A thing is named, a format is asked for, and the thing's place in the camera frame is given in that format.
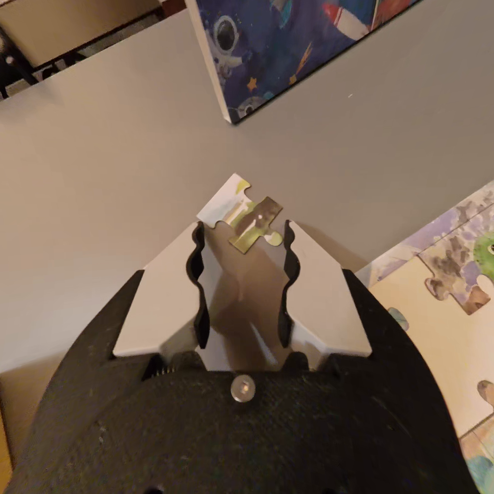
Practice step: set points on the tan chair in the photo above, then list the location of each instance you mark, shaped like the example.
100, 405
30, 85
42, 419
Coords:
77, 27

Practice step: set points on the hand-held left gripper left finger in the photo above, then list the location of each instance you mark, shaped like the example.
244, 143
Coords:
162, 308

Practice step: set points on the printed jigsaw puzzle box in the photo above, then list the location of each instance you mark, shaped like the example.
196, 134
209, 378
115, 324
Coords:
270, 50

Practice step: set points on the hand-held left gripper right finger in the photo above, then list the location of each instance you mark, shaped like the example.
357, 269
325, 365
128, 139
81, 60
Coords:
328, 308

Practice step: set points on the white and green puzzle piece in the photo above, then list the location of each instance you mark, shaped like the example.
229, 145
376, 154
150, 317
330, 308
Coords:
231, 200

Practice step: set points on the dinosaur jigsaw puzzle board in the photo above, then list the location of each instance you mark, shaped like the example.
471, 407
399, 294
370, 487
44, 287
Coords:
444, 308

